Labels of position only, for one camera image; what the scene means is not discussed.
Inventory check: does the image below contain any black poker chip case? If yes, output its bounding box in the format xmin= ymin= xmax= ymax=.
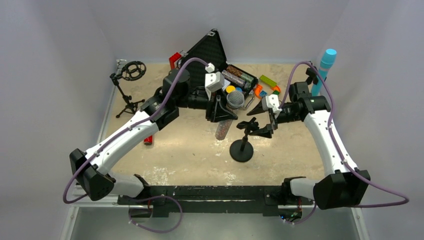
xmin=178 ymin=29 xmax=259 ymax=109

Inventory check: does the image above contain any red microphone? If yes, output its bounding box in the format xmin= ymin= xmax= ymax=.
xmin=143 ymin=135 xmax=154 ymax=146

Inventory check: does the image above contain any orange curved toy track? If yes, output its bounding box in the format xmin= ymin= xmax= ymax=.
xmin=253 ymin=84 xmax=281 ymax=99

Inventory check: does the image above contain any tripod stand with shock mount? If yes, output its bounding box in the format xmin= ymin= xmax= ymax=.
xmin=109 ymin=59 xmax=147 ymax=119

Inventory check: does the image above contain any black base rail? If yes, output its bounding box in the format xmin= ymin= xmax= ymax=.
xmin=117 ymin=185 xmax=313 ymax=218

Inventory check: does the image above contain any red toy block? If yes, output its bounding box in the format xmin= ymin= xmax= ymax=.
xmin=168 ymin=51 xmax=183 ymax=70

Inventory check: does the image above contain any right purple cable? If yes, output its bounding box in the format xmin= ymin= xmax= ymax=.
xmin=278 ymin=60 xmax=410 ymax=226

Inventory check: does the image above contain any yellow chip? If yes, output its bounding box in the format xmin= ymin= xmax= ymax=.
xmin=225 ymin=85 xmax=236 ymax=94

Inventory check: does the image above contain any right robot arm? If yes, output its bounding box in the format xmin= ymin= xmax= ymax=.
xmin=248 ymin=82 xmax=371 ymax=210

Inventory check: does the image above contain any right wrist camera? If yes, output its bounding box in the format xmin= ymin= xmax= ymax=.
xmin=261 ymin=94 xmax=282 ymax=117

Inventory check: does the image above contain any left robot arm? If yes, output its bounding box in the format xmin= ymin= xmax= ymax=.
xmin=69 ymin=66 xmax=238 ymax=201

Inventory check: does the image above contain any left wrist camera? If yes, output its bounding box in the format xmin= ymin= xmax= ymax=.
xmin=204 ymin=62 xmax=225 ymax=101

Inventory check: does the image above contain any silver glitter microphone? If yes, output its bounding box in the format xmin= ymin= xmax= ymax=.
xmin=215 ymin=90 xmax=245 ymax=141

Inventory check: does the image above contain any blue microphone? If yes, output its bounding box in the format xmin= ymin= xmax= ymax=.
xmin=311 ymin=48 xmax=337 ymax=96

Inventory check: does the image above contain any black round-base mic stand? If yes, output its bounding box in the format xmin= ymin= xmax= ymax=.
xmin=229 ymin=117 xmax=259 ymax=163

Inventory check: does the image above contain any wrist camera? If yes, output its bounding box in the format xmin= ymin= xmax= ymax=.
xmin=204 ymin=62 xmax=225 ymax=101
xmin=261 ymin=94 xmax=282 ymax=117

